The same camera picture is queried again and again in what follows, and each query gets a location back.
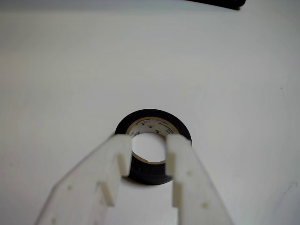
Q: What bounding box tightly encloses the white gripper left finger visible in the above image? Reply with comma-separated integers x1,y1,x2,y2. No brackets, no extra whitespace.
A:
35,133,132,225

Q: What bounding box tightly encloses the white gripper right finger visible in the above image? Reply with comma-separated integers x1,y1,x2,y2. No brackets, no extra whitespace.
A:
165,135,234,225

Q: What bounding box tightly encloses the black tape roll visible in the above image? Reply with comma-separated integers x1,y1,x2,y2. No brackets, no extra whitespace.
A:
114,109,193,186

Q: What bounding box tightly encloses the black object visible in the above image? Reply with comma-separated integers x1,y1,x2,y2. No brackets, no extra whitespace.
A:
185,0,246,10

